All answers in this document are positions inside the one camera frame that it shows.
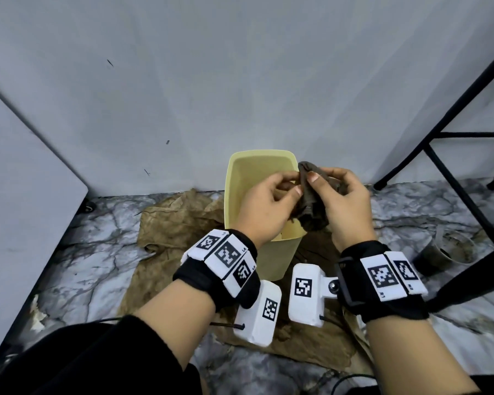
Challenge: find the person's left hand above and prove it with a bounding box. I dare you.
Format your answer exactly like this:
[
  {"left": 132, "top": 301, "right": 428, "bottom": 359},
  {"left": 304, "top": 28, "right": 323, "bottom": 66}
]
[{"left": 230, "top": 170, "right": 305, "bottom": 250}]

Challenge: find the person's right hand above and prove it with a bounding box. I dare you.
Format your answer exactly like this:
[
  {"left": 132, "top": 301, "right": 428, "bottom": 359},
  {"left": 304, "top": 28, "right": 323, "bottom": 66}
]
[{"left": 306, "top": 167, "right": 378, "bottom": 253}]

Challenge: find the brown rag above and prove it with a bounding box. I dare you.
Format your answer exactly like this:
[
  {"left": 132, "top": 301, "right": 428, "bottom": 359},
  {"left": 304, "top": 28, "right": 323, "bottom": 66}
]
[{"left": 290, "top": 161, "right": 349, "bottom": 232}]

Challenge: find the pale yellow plastic bin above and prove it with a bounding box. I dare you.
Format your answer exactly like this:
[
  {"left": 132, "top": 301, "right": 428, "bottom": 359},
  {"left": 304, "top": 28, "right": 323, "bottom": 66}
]
[{"left": 223, "top": 149, "right": 307, "bottom": 283}]

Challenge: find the person's right forearm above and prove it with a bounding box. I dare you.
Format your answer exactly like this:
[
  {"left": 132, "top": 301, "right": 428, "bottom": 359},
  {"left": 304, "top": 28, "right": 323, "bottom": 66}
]
[{"left": 365, "top": 316, "right": 494, "bottom": 395}]

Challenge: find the stained brown floor cloth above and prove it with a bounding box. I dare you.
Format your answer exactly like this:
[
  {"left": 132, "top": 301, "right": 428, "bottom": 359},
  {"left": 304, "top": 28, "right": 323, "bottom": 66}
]
[{"left": 117, "top": 189, "right": 375, "bottom": 373}]

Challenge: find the black left wristband with markers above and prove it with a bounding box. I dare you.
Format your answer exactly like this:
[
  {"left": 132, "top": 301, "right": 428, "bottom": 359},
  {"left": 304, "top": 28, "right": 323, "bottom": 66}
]
[{"left": 172, "top": 229, "right": 261, "bottom": 312}]

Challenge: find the black wristband with markers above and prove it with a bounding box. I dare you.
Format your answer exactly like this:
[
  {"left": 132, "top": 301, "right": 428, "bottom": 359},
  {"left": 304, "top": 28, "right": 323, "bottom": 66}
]
[
  {"left": 172, "top": 229, "right": 261, "bottom": 312},
  {"left": 334, "top": 240, "right": 430, "bottom": 324}
]

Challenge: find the clear plastic cup with dirt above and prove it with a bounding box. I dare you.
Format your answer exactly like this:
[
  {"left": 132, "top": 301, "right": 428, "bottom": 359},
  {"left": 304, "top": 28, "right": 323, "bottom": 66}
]
[{"left": 413, "top": 225, "right": 478, "bottom": 277}]

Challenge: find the black right wristband with markers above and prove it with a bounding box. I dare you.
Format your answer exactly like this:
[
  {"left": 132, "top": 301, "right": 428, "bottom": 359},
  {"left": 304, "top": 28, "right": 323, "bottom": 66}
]
[{"left": 334, "top": 240, "right": 430, "bottom": 324}]

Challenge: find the black metal chair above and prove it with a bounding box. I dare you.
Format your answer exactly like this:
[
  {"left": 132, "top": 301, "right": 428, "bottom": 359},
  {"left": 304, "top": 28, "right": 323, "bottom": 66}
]
[{"left": 372, "top": 43, "right": 494, "bottom": 313}]

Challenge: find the white panel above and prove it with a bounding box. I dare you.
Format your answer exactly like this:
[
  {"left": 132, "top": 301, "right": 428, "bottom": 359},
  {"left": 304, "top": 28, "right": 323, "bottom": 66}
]
[{"left": 0, "top": 82, "right": 89, "bottom": 373}]

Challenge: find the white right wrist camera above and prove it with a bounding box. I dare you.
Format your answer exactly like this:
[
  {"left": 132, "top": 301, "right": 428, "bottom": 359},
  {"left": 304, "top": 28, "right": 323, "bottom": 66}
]
[{"left": 288, "top": 263, "right": 339, "bottom": 328}]

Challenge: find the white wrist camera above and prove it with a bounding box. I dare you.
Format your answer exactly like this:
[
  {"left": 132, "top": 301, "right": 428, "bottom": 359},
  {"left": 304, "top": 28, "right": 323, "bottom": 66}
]
[
  {"left": 233, "top": 279, "right": 283, "bottom": 348},
  {"left": 288, "top": 263, "right": 339, "bottom": 328}
]

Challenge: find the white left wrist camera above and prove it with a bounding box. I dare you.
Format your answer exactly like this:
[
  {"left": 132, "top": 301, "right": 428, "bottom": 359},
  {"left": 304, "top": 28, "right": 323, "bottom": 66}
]
[{"left": 233, "top": 279, "right": 283, "bottom": 348}]

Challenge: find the black right camera cable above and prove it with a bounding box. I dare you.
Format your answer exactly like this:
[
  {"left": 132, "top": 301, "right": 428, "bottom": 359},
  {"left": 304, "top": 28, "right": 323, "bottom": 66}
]
[{"left": 319, "top": 314, "right": 376, "bottom": 395}]

